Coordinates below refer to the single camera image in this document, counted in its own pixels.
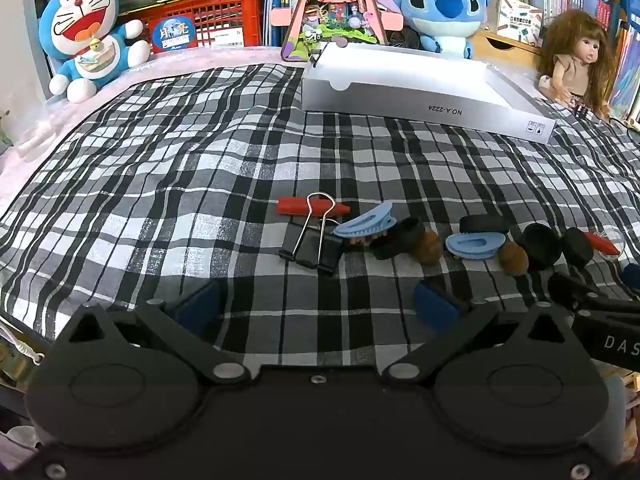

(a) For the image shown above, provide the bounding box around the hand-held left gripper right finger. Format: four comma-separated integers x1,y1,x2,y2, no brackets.
380,279,588,386

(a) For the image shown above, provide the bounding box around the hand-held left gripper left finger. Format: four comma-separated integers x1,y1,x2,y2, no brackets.
52,279,251,386

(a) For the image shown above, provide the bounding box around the blue hair clip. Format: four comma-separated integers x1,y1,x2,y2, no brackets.
445,232,506,260
332,200,396,240

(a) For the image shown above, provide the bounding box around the large black binder clip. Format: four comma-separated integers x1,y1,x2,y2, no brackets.
280,192,346,276

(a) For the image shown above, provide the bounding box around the white cardboard box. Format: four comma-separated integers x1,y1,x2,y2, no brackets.
300,42,557,145

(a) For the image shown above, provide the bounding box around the black white plaid blanket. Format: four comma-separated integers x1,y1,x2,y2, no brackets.
0,62,640,361

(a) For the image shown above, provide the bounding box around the brown haired baby doll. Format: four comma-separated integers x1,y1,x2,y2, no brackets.
536,9,618,120

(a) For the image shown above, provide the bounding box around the wooden drawer box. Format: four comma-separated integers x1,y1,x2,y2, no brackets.
470,30,543,68

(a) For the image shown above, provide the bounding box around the blue round badge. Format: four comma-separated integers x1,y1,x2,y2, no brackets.
151,17,191,53

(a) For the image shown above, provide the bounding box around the white carton with pencil print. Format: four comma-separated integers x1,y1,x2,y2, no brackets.
487,0,543,46

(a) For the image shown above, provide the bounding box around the red plastic crate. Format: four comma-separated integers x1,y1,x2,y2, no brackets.
117,0,264,53

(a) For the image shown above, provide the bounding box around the blue alien plush toy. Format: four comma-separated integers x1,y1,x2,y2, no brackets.
372,0,488,59

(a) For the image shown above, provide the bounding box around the blue white cat plush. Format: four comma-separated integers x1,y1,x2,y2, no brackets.
39,0,152,104

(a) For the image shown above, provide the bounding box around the white cabinet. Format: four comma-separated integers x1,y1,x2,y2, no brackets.
0,0,53,148

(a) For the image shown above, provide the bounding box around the pink triangular dollhouse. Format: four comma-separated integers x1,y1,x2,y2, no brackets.
270,0,403,63

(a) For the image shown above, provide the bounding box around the white cable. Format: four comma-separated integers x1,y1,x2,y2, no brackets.
0,317,45,366

